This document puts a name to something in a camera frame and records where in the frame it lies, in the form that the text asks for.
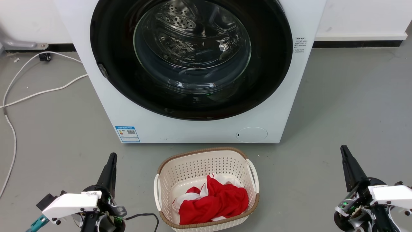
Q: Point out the white front-load washing machine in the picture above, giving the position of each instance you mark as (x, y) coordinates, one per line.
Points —
(199, 130)

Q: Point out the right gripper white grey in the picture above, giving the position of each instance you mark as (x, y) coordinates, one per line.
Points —
(373, 204)

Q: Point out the small black plug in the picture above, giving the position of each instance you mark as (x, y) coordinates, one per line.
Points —
(45, 57)

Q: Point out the teal connector on left arm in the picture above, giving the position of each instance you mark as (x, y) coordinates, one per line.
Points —
(37, 224)

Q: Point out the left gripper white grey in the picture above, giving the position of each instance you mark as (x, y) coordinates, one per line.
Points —
(72, 203)

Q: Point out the cream plastic laundry basket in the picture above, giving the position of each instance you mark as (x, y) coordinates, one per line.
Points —
(196, 167)

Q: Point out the blue energy label sticker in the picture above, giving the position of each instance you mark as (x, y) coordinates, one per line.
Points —
(127, 134)

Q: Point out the grey drain pipe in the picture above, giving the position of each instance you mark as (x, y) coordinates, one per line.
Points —
(19, 43)

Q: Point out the black text sticker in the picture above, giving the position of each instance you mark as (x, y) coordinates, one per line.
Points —
(300, 45)

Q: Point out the round black glass washer door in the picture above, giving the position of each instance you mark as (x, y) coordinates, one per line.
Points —
(193, 51)

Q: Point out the round white filter cover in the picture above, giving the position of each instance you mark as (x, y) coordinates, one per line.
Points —
(251, 134)

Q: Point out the red and white garment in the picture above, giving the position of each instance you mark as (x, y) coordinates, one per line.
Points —
(215, 201)

